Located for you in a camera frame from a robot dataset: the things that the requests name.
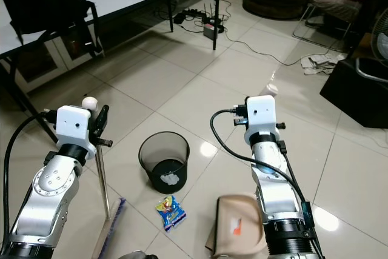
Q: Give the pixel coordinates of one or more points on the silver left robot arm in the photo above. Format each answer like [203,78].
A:
[48,195]

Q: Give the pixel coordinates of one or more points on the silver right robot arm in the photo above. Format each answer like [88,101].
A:
[279,204]

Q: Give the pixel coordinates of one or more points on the black mesh waste bin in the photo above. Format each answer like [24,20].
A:
[157,153]

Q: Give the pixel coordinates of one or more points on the crumpled white paper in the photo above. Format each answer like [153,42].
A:
[170,180]

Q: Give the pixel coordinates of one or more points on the blue snack packet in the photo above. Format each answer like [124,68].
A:
[170,212]

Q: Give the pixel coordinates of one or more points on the white table with black legs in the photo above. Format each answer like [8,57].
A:
[157,1]

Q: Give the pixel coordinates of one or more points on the black router with antennas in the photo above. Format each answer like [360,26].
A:
[191,15]

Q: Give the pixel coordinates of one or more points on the crumpled grey rag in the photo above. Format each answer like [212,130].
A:
[322,63]

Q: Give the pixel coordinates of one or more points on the black box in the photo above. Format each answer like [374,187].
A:
[354,92]

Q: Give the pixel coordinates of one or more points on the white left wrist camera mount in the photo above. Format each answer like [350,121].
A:
[74,125]

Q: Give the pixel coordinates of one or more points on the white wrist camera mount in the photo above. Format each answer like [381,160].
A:
[74,125]
[262,116]

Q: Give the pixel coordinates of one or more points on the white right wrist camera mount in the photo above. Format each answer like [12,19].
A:
[262,116]

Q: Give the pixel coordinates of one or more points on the wicker chair with metal frame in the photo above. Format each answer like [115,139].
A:
[336,5]

